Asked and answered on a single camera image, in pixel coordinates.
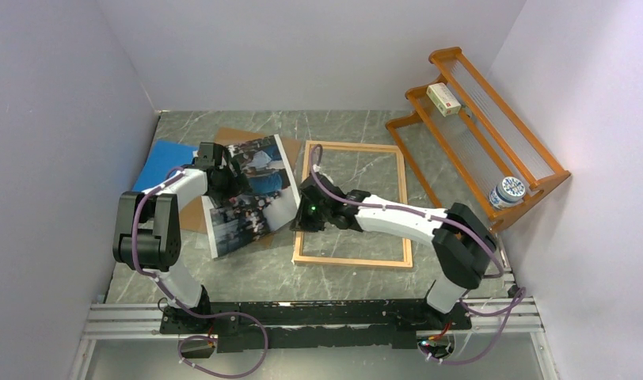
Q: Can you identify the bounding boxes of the orange wooden shelf rack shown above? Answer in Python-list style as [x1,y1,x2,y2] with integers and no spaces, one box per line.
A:
[386,47,571,233]

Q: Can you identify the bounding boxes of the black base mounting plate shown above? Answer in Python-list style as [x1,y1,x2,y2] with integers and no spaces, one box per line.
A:
[159,298,472,353]

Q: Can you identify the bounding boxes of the blue paper sheet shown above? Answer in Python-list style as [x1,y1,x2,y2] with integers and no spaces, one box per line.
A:
[131,140,198,192]

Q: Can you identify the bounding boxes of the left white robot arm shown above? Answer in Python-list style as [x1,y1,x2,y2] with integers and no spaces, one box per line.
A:
[112,142,249,333]

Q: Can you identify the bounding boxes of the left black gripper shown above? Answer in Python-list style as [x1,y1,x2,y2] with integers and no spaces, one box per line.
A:
[209,159,253,209]

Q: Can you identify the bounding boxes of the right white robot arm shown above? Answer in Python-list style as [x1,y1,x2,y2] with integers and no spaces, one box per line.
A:
[290,175,497,329]

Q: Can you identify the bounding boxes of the blue white ceramic jar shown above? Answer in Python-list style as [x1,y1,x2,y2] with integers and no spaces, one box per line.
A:
[488,177,527,210]

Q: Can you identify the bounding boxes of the white red small box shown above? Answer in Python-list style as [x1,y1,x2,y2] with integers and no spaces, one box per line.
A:
[426,82,462,117]

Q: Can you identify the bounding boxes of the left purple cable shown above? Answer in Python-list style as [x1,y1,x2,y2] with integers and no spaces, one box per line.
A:
[131,166,269,378]

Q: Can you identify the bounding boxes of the printed photo sheet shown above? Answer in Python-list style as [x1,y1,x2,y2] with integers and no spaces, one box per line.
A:
[201,135,301,259]

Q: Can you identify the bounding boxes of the light wooden picture frame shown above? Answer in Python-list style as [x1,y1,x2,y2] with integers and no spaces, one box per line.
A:
[291,140,413,268]

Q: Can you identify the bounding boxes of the aluminium rail frame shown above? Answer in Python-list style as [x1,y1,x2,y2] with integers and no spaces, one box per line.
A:
[70,298,559,379]

